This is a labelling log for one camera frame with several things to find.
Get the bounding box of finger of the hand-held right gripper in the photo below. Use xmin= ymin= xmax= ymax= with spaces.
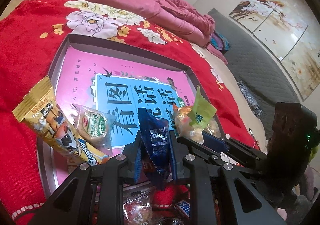
xmin=202 ymin=131 xmax=267 ymax=163
xmin=178 ymin=137 xmax=260 ymax=178

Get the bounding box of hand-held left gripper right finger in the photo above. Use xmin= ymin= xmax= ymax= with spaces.
xmin=169 ymin=130 xmax=288 ymax=225

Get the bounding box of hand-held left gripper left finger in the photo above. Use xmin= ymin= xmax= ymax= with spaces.
xmin=29 ymin=135 xmax=150 ymax=225

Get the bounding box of green-topped pastry packet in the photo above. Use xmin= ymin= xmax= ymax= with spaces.
xmin=172 ymin=104 xmax=208 ymax=144

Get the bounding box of dark blue snack packet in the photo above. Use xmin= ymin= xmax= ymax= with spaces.
xmin=137 ymin=107 xmax=175 ymax=190

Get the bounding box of green snack packet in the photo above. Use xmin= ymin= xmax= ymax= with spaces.
xmin=187 ymin=84 xmax=217 ymax=127

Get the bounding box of yellow cartoon snack packet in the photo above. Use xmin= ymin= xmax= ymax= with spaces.
xmin=12 ymin=76 xmax=110 ymax=165

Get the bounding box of grey shallow cardboard box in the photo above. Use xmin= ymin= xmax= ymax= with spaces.
xmin=37 ymin=34 xmax=228 ymax=198

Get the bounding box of clear pastry packet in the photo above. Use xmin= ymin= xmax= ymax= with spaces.
xmin=204 ymin=117 xmax=222 ymax=138

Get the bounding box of beige bed sheet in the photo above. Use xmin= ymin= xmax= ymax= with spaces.
xmin=190 ymin=42 xmax=267 ymax=145

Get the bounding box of clear packet red snack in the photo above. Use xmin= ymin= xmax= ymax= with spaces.
xmin=122 ymin=186 xmax=155 ymax=225

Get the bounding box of brown chocolate bar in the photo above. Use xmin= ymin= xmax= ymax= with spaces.
xmin=174 ymin=199 xmax=193 ymax=215

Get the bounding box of grey patterned cloth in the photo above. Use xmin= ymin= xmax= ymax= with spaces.
xmin=236 ymin=80 xmax=262 ymax=118

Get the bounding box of round cookie packet green label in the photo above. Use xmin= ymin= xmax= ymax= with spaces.
xmin=74 ymin=105 xmax=118 ymax=148

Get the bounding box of grey quilted mat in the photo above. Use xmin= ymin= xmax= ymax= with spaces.
xmin=207 ymin=7 xmax=304 ymax=115

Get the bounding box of multicoloured striped cloth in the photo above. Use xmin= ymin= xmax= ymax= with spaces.
xmin=209 ymin=31 xmax=230 ymax=52

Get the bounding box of pink and blue book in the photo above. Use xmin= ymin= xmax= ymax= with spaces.
xmin=54 ymin=45 xmax=198 ymax=173

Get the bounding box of pink quilt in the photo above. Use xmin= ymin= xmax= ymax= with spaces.
xmin=14 ymin=0 xmax=229 ymax=64

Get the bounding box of red floral blanket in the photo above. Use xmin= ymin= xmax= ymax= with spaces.
xmin=0 ymin=0 xmax=260 ymax=225

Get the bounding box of floral wall painting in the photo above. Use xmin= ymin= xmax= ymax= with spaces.
xmin=229 ymin=0 xmax=320 ymax=102

